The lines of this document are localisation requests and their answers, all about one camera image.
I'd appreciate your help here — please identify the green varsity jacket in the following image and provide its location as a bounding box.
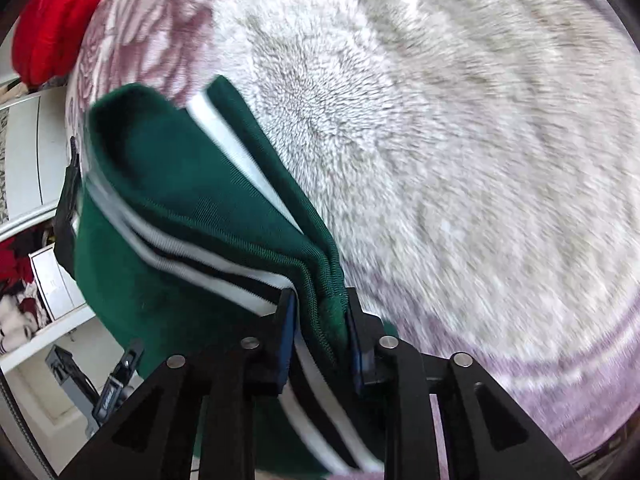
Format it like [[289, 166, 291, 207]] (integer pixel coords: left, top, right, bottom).
[[75, 77, 384, 479]]

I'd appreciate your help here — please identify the red folded quilt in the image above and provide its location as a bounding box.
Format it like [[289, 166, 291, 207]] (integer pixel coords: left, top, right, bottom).
[[12, 0, 101, 88]]

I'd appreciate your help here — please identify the floral bed blanket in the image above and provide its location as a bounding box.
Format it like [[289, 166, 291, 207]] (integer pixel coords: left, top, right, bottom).
[[66, 0, 639, 460]]

